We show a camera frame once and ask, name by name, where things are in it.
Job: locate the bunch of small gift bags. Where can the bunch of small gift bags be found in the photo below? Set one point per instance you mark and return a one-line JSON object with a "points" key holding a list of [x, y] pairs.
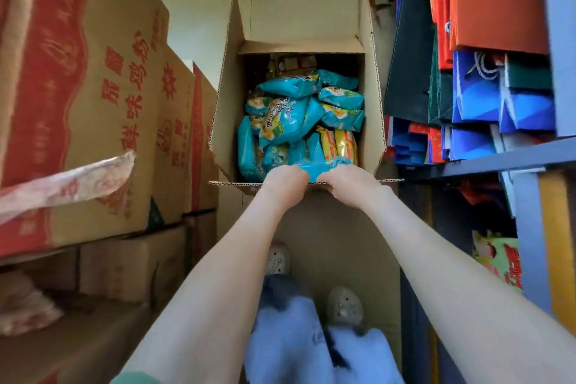
{"points": [[441, 145]]}

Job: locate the person's right forearm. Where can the person's right forearm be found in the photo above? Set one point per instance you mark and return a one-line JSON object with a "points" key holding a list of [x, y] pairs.
{"points": [[463, 298]]}

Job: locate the large orange gift bag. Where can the large orange gift bag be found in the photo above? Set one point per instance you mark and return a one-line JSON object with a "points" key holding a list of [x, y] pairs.
{"points": [[495, 1]]}

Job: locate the person's right shoe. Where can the person's right shoe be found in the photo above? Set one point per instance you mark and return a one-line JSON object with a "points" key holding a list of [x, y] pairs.
{"points": [[344, 305]]}

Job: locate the plain cardboard box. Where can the plain cardboard box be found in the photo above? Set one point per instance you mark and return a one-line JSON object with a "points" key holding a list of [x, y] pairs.
{"points": [[76, 347]]}

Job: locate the row of blue gift bags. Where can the row of blue gift bags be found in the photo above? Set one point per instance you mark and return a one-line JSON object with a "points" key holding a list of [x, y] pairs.
{"points": [[477, 91]]}

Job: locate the teal noodle packets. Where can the teal noodle packets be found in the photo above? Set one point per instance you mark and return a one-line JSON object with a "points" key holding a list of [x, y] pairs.
{"points": [[288, 118]]}

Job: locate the white green-edged gift bag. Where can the white green-edged gift bag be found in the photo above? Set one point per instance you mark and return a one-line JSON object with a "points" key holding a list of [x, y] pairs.
{"points": [[508, 190]]}

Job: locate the green shirt sleeve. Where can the green shirt sleeve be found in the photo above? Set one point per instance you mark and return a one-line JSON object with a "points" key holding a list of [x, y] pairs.
{"points": [[135, 378]]}

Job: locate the crumpled red bag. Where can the crumpled red bag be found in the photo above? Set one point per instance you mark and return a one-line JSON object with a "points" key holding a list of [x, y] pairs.
{"points": [[474, 192]]}

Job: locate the translucent plastic strip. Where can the translucent plastic strip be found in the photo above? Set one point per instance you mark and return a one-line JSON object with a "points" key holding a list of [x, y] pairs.
{"points": [[67, 185]]}

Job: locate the grey metal shelf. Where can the grey metal shelf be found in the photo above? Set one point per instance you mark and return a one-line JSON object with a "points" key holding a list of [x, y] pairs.
{"points": [[495, 158]]}

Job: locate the crumpled clear plastic bag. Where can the crumpled clear plastic bag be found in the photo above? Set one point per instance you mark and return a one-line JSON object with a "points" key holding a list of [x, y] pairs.
{"points": [[27, 307]]}

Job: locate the person's right hand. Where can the person's right hand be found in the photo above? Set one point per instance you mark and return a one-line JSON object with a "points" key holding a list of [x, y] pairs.
{"points": [[351, 185]]}

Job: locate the dark green gift bag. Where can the dark green gift bag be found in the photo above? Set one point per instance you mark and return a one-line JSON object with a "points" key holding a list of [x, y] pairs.
{"points": [[411, 59]]}

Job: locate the person's left shoe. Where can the person's left shoe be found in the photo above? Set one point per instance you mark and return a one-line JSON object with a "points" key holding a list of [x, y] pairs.
{"points": [[277, 257]]}

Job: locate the person's left hand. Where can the person's left hand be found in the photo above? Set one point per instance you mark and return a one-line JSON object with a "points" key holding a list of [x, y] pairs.
{"points": [[285, 185]]}

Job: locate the person's shoe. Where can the person's shoe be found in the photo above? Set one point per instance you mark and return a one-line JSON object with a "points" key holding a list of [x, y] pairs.
{"points": [[344, 305], [277, 257]]}

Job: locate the person's left forearm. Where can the person's left forearm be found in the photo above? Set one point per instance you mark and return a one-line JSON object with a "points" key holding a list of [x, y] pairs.
{"points": [[211, 298]]}

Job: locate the cardboard cartons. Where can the cardboard cartons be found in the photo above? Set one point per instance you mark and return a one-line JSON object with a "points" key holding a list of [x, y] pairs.
{"points": [[90, 104], [130, 262]]}

